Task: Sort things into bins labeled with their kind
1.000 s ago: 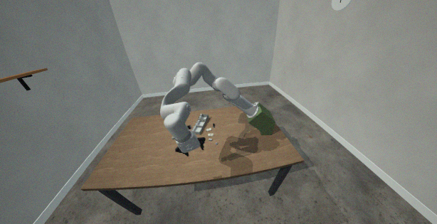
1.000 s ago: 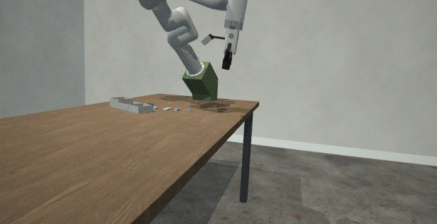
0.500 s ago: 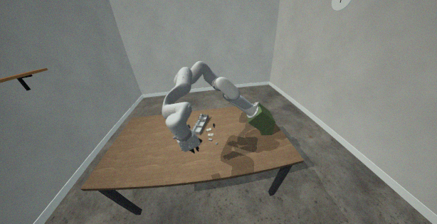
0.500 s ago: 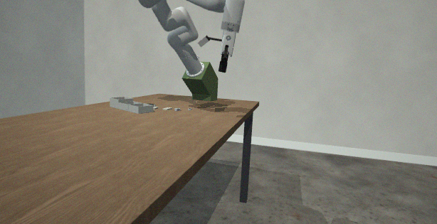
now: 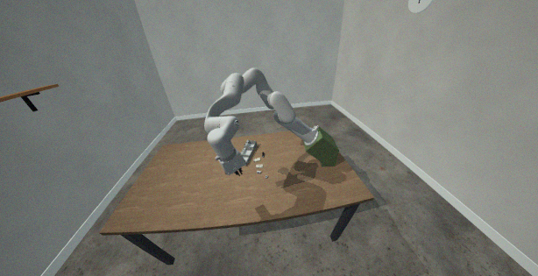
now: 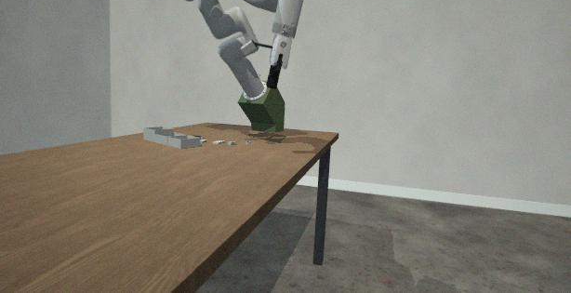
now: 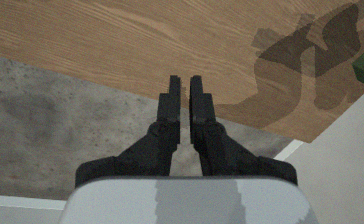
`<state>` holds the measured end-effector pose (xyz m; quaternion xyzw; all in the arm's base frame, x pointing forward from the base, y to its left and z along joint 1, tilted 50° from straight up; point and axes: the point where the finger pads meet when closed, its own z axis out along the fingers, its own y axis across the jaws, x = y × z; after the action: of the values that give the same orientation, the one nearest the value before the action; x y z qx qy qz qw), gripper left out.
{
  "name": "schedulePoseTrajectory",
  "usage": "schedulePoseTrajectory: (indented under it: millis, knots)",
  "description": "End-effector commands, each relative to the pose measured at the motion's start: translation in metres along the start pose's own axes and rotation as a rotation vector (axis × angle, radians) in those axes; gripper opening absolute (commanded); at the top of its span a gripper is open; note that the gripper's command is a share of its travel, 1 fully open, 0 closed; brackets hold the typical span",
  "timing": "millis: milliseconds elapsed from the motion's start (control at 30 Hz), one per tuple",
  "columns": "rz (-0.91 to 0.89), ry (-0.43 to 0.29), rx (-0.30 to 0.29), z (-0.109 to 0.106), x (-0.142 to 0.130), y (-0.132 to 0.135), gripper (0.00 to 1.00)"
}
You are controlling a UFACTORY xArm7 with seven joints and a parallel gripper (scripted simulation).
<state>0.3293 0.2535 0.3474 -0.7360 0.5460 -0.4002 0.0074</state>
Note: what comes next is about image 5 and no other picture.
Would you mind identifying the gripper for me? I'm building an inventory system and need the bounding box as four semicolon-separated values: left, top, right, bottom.
219;148;246;176

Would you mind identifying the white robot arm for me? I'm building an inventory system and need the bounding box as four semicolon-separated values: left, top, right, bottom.
204;67;319;162

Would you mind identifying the grey open-top bin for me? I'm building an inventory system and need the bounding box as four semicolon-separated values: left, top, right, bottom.
241;140;257;166

